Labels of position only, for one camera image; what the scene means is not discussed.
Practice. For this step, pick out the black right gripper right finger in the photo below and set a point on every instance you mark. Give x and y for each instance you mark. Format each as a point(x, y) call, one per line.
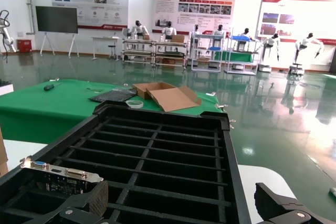
point(283, 208)

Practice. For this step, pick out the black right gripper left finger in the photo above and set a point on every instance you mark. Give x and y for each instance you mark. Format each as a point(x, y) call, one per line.
point(78, 208)

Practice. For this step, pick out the black slotted container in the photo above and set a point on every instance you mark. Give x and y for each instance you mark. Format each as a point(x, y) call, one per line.
point(231, 161)

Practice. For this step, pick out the large open cardboard box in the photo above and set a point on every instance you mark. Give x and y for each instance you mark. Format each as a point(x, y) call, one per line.
point(2, 153)

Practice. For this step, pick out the small open cardboard box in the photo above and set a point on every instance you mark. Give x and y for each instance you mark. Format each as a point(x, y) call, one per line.
point(173, 100)

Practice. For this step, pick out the cardboard box on workbench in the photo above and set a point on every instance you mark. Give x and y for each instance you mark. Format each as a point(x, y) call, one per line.
point(178, 38)
point(146, 37)

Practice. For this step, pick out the green tablecloth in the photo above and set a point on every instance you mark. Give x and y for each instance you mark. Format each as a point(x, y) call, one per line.
point(39, 108)

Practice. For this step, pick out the clear tape roll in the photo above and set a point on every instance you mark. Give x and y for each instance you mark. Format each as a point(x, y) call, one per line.
point(131, 105)

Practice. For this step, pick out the black textured pad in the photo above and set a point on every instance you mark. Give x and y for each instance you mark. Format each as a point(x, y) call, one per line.
point(113, 95)

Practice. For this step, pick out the small thin metal tool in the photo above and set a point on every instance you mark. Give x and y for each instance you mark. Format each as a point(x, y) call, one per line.
point(94, 90)

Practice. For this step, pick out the black stool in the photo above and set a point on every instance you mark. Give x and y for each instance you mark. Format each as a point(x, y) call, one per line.
point(113, 47)

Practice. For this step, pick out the white black humanoid robot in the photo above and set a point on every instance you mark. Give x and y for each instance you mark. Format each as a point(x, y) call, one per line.
point(219, 32)
point(195, 33)
point(169, 31)
point(271, 41)
point(138, 30)
point(304, 41)
point(246, 34)

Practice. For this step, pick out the red floor cabinet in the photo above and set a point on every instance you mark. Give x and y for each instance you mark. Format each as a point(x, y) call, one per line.
point(24, 46)

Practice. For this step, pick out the white side table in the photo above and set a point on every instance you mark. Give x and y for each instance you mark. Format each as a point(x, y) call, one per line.
point(105, 38)

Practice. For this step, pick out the black display on stand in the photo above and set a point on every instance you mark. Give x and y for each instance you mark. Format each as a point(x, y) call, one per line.
point(56, 19)

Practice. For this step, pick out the graphics card with silver bracket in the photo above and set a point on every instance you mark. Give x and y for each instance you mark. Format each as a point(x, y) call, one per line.
point(65, 174)

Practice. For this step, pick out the metal frame workbench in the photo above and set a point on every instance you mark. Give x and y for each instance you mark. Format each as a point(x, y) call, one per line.
point(137, 54)
point(170, 55)

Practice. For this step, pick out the white frame rack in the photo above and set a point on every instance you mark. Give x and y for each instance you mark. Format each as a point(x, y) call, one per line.
point(241, 38)
point(214, 49)

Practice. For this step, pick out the white red wall poster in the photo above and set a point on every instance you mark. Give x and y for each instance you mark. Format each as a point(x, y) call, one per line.
point(105, 3)
point(302, 19)
point(194, 1)

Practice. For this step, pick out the grey wall pipe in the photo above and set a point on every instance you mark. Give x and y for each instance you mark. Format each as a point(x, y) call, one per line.
point(32, 3)

